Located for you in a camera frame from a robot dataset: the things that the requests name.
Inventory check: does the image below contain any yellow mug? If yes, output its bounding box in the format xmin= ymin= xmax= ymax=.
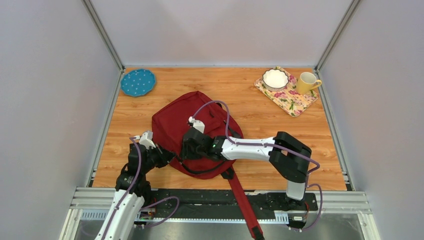
xmin=295 ymin=72 xmax=322 ymax=95

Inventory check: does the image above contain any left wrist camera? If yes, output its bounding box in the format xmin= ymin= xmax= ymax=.
xmin=134 ymin=130 xmax=157 ymax=150

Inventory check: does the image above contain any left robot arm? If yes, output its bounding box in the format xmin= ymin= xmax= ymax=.
xmin=95 ymin=142 xmax=176 ymax=240

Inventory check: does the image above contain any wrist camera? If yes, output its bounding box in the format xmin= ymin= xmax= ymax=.
xmin=134 ymin=130 xmax=157 ymax=150
xmin=188 ymin=116 xmax=205 ymax=134

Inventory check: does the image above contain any floral rectangular tray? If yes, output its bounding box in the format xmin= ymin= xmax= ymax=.
xmin=253 ymin=66 xmax=320 ymax=117

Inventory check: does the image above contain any white scalloped bowl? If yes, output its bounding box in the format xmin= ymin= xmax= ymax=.
xmin=262 ymin=69 xmax=289 ymax=92

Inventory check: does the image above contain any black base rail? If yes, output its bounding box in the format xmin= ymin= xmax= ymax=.
xmin=134 ymin=188 xmax=320 ymax=225

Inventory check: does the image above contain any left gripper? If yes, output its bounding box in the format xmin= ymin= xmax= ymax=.
xmin=141 ymin=142 xmax=177 ymax=174

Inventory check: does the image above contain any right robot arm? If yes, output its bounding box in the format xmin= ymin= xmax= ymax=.
xmin=180 ymin=127 xmax=312 ymax=210

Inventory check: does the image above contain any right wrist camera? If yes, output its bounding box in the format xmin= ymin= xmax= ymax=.
xmin=188 ymin=116 xmax=205 ymax=134

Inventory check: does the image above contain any red student backpack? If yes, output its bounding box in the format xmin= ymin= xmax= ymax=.
xmin=151 ymin=91 xmax=264 ymax=240

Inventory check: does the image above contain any blue polka dot plate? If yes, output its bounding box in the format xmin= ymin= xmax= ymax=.
xmin=120 ymin=68 xmax=157 ymax=97

